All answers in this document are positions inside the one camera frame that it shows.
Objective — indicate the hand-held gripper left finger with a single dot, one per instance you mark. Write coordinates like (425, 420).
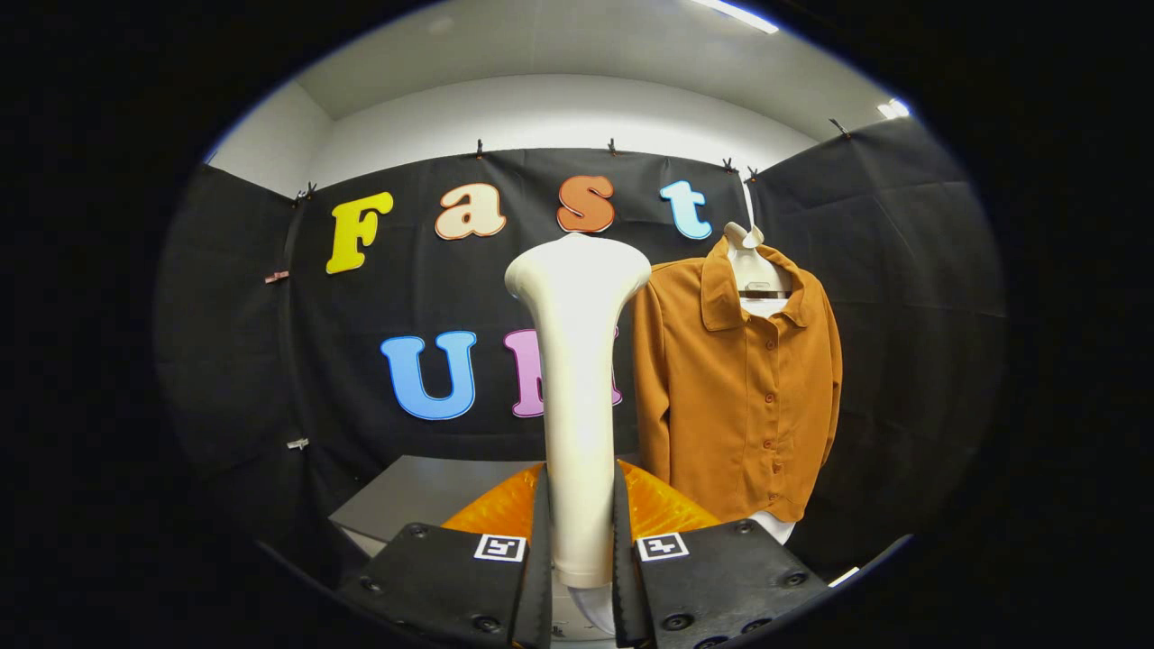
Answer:
(541, 577)

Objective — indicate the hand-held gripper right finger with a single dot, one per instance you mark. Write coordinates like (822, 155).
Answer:
(624, 577)

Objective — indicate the orange button shirt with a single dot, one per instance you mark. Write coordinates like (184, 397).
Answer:
(730, 406)

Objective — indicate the white garment steamer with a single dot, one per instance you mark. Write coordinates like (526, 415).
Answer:
(577, 361)

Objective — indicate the white clothes hanger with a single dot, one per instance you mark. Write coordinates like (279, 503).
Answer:
(741, 236)

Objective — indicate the grey cabinet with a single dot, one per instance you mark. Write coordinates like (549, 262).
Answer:
(424, 496)

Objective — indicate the white paper sheet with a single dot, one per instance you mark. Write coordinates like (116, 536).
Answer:
(843, 577)

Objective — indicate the black backdrop cloth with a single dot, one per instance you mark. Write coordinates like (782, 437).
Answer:
(406, 297)

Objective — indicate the small ceiling light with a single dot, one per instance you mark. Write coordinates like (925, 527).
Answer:
(892, 108)

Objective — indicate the long ceiling light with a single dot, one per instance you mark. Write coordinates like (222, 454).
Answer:
(735, 13)

